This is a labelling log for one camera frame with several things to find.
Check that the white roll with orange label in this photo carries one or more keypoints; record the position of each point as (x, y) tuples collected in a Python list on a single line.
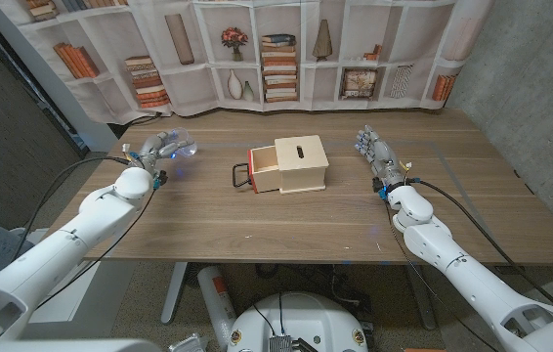
[(215, 298)]

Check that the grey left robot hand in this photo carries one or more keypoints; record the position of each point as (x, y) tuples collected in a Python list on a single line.
[(154, 149)]

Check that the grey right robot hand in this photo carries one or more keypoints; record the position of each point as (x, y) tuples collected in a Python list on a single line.
[(381, 156)]

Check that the clear plastic measuring cup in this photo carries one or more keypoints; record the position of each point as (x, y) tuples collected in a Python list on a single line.
[(186, 138)]

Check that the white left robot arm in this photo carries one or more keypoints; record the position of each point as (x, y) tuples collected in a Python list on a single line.
[(56, 259)]

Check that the printed bookshelf backdrop cloth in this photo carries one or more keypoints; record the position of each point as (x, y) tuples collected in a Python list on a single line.
[(198, 83)]

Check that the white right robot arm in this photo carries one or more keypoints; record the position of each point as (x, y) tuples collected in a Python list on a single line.
[(477, 288)]

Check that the wooden box with slot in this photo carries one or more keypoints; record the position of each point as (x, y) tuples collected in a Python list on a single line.
[(302, 163)]

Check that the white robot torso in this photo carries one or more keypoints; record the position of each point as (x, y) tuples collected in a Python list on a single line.
[(301, 322)]

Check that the dark perforated panel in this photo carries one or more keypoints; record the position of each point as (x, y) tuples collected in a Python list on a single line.
[(8, 146)]

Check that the grey table leg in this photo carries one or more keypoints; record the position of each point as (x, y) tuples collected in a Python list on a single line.
[(420, 298), (174, 293)]

